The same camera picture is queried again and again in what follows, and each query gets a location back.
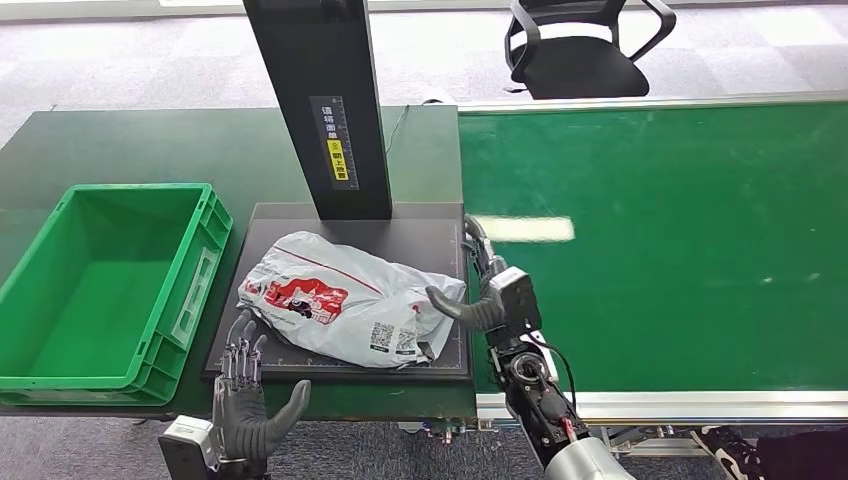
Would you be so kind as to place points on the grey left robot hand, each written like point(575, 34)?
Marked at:
point(242, 424)

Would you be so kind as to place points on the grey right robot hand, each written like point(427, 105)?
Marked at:
point(474, 314)

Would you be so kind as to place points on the white plastic mailer package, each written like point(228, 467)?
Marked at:
point(344, 298)

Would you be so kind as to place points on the green conveyor belt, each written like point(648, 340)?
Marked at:
point(662, 232)

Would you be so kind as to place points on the black scanner machine with column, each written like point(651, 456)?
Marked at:
point(331, 132)

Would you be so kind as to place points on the metal fittings under table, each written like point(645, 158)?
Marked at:
point(440, 434)

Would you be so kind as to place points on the green plastic crate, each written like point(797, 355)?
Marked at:
point(93, 298)

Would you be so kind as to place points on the black and yellow column label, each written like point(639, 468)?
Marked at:
point(334, 146)

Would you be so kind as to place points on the black office chair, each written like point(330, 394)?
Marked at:
point(583, 66)

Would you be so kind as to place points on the person's black and white shoe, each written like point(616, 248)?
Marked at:
point(729, 454)

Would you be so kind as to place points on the dark green table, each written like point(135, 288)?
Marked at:
point(132, 146)

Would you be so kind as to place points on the person's leg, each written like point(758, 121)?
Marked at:
point(802, 460)

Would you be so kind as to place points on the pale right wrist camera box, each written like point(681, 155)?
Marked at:
point(518, 298)

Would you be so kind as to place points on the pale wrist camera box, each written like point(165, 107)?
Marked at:
point(518, 298)
point(189, 440)

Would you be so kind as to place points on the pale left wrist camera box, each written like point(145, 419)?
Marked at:
point(189, 440)

